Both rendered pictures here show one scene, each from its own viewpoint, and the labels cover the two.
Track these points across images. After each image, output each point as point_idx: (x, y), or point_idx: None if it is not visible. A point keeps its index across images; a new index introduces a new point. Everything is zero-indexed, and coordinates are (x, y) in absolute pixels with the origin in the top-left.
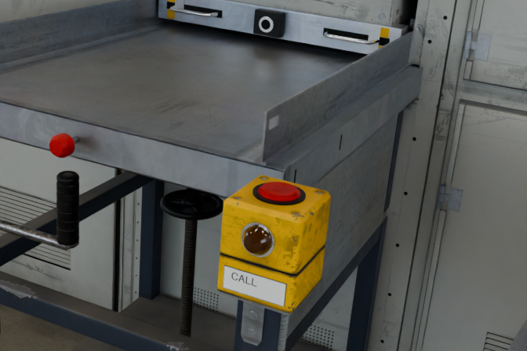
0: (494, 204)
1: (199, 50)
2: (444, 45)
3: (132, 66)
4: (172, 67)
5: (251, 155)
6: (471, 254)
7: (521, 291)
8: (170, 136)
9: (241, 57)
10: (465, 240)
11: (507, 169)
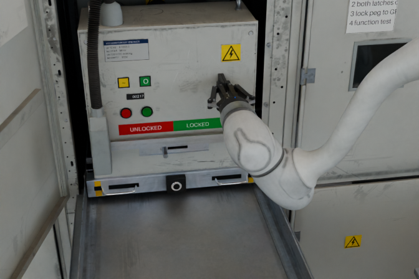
0: (317, 232)
1: (151, 225)
2: None
3: (148, 273)
4: (167, 260)
5: None
6: (308, 258)
7: (335, 266)
8: None
9: (181, 220)
10: (304, 253)
11: (322, 214)
